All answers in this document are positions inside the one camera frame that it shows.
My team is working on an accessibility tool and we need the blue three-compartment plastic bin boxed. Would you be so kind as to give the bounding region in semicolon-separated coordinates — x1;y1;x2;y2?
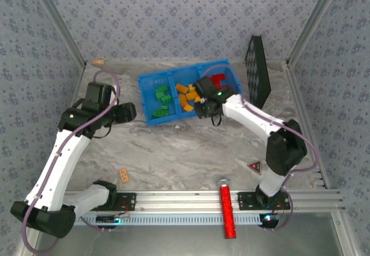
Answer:
137;59;243;127

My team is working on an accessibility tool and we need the black checkered board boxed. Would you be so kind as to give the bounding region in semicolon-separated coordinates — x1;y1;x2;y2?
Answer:
245;34;272;110

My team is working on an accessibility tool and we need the black red triangle sign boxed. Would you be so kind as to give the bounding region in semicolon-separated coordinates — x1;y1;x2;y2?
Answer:
247;160;262;175

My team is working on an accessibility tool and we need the red glitter tube silver cap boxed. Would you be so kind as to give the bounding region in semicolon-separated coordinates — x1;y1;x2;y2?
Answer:
218;177;237;239

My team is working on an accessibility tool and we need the left small circuit board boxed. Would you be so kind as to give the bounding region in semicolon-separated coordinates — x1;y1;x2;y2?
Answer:
95;214;131;225

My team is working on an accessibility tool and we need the small circuit board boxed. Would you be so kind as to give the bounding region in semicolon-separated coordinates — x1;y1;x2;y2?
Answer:
258;213;280;229
95;214;131;225

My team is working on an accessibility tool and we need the right small circuit board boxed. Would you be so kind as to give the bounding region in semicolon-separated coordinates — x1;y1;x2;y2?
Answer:
258;213;280;229

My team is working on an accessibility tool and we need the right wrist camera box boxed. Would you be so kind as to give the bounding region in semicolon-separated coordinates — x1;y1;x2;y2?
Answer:
193;76;217;98

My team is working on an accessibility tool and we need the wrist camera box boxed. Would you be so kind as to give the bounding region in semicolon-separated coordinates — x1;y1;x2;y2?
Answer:
83;81;117;106
193;76;217;98

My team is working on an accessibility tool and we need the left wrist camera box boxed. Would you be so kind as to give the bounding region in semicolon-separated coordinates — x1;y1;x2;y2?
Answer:
83;81;117;106

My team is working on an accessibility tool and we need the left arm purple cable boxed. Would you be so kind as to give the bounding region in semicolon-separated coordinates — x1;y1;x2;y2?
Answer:
21;69;121;254

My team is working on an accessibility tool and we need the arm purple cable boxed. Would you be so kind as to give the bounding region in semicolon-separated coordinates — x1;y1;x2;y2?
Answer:
201;64;320;233
21;69;121;254

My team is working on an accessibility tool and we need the right aluminium side rail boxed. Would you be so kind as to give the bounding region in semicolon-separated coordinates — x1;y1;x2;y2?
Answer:
282;61;332;189

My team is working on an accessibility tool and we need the left black mount plate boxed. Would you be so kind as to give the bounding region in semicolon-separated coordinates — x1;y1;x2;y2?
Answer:
111;192;137;212

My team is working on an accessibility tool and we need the black mount plate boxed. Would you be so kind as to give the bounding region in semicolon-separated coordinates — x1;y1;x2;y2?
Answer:
237;191;291;212
111;192;137;212

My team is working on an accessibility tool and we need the long aluminium base rail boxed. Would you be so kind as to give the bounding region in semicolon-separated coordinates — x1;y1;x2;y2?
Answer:
64;189;346;213

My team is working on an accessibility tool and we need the right black mount plate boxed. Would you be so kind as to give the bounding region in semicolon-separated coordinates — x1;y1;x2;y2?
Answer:
237;191;291;212

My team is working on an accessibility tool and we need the left aluminium corner post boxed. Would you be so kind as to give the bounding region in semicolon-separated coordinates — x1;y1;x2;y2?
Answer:
28;0;87;66

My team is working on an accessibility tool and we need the aluminium corner post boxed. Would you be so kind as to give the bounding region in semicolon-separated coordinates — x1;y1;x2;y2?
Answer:
286;0;346;66
28;0;87;66

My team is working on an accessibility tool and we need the slotted white cable duct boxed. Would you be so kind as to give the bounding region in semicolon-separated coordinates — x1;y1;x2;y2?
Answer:
73;213;265;227

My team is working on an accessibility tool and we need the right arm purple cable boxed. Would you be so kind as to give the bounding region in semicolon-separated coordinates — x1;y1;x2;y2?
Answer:
201;64;320;233

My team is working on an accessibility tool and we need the right aluminium corner post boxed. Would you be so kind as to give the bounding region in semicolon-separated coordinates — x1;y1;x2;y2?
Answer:
286;0;346;66

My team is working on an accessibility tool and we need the left lower frame strut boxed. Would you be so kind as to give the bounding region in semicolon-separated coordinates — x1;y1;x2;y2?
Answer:
16;232;32;256

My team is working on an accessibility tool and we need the frame strut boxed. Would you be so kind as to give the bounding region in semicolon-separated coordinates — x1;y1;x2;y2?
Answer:
331;212;358;256
16;232;32;256

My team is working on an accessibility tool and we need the right lower frame strut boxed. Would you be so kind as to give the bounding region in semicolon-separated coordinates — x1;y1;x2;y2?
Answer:
331;212;358;256

